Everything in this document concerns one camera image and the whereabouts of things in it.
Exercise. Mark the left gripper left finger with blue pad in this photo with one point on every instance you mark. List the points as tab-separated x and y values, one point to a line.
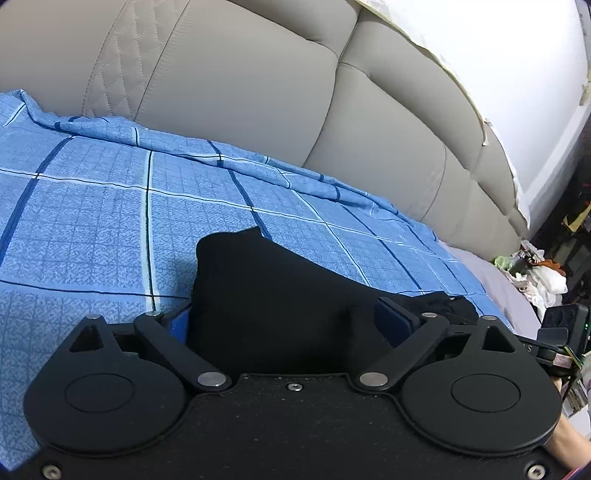
153	328

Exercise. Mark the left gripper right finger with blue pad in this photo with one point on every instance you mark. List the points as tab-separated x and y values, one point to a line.
412	340

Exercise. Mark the black pants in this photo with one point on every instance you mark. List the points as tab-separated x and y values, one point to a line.
258	308

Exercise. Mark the person right hand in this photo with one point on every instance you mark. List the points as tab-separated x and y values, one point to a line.
568	446

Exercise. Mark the lavender bed sheet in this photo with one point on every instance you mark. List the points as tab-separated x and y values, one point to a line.
509	300

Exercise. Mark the cluttered items beside bed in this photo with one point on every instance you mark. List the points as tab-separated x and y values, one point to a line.
554	267

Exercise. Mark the blue checkered bed sheet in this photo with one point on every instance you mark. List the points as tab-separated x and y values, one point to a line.
101	215

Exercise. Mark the beige padded headboard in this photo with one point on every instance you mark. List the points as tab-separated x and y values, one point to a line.
325	85

